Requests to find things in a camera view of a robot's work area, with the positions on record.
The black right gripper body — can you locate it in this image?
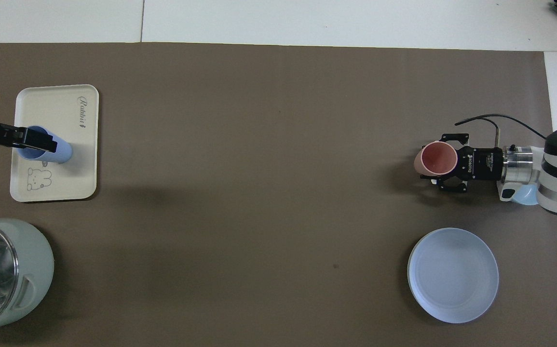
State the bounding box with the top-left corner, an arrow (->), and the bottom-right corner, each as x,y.
456,147 -> 503,183

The blue plastic cup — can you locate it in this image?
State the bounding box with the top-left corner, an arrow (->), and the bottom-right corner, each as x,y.
16,126 -> 73,164

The pink plastic cup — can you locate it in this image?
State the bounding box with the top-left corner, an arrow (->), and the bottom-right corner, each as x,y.
414,141 -> 457,176

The cream rabbit print tray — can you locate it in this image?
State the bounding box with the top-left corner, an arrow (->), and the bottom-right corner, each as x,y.
10,84 -> 99,202

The light blue bowl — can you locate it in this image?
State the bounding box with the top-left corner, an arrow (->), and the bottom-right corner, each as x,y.
510,186 -> 542,206

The light blue plate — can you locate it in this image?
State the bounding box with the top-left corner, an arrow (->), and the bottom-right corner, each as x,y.
407,227 -> 500,324

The pale green cooking pot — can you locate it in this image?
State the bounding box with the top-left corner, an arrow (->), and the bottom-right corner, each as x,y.
0,218 -> 55,336

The brown table mat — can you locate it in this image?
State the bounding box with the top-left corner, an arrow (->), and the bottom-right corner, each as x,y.
0,42 -> 557,347

